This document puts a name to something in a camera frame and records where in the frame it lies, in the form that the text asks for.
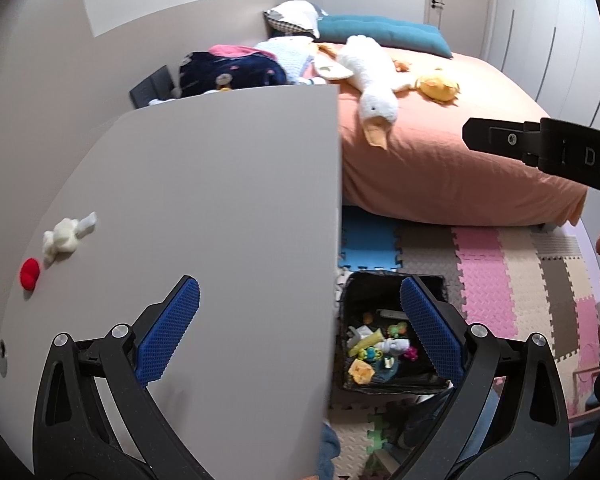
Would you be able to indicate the bed with orange sheet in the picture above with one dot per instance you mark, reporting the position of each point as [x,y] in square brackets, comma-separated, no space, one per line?
[455,180]

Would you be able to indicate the white wardrobe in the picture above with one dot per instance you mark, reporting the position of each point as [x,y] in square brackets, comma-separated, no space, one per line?
[545,35]

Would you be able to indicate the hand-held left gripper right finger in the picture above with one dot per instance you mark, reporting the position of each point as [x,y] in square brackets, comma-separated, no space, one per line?
[430,330]

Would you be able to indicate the white goose plush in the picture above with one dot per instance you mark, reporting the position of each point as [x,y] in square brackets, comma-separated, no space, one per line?
[375,90]

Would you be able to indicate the pink plastic object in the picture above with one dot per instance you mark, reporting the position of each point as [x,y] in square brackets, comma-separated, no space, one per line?
[585,385]

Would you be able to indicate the pink cap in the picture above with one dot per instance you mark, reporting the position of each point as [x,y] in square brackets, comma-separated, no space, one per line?
[232,50]

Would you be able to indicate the yellow duck plush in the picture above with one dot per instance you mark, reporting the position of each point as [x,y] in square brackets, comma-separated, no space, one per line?
[437,89]

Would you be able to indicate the pile of toys and wrappers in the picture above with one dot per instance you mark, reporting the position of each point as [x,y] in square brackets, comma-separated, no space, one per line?
[380,347]

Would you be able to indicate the small red plush toy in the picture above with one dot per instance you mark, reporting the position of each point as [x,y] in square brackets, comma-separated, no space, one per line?
[30,274]

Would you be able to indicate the navy patterned blanket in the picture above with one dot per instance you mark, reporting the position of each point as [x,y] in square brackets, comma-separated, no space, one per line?
[220,72]

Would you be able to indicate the small white plush toy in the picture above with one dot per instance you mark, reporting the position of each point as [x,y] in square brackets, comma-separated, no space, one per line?
[65,235]

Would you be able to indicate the black chair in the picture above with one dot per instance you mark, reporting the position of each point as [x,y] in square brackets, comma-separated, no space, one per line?
[152,87]

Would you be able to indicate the colourful foam floor mat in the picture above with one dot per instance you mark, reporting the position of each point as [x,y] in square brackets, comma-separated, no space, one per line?
[505,270]

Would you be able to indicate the teal cushion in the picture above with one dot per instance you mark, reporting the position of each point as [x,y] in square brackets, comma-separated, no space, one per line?
[380,30]

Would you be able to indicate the patterned pillow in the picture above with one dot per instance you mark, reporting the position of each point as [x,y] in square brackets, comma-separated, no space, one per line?
[292,15]

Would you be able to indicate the light blue knitted blanket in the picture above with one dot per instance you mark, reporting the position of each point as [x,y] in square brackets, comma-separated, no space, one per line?
[290,55]

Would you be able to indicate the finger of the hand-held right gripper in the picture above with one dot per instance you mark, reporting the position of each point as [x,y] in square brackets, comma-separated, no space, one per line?
[500,137]

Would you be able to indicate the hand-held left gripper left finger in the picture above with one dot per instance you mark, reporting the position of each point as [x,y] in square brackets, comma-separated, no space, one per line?
[170,330]

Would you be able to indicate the black bin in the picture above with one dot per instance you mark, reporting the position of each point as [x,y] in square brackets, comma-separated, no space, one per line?
[360,300]

